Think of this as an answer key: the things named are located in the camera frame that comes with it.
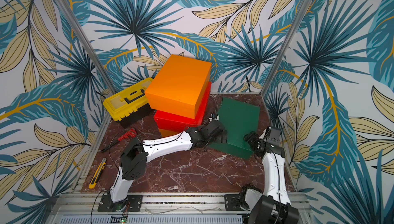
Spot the yellow utility knife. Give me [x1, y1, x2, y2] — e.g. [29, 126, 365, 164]
[89, 158, 107, 189]

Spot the yellow and black toolbox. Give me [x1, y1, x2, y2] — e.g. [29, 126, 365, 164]
[103, 77, 153, 129]

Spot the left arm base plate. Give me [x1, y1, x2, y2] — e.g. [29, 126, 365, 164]
[97, 195, 143, 212]

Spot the orange shoebox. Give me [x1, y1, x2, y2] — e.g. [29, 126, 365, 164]
[145, 55, 212, 119]
[159, 129, 180, 138]

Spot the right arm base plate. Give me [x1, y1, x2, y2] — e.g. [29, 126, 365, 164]
[224, 193, 250, 211]

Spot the red shoebox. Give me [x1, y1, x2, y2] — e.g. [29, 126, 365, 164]
[153, 81, 212, 133]

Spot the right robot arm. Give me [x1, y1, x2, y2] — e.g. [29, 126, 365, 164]
[239, 127, 299, 224]

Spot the green shoebox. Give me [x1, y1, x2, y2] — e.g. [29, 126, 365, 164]
[209, 98, 260, 159]

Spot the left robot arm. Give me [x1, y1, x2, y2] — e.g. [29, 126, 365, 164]
[109, 119, 227, 203]

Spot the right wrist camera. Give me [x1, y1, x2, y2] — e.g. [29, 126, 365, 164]
[265, 127, 282, 143]

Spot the left aluminium frame post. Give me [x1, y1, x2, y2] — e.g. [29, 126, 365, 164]
[54, 0, 117, 95]

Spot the aluminium frame post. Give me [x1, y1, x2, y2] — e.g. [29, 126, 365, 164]
[54, 0, 117, 95]
[260, 0, 313, 98]

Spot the right aluminium frame post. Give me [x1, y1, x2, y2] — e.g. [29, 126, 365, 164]
[260, 0, 313, 98]

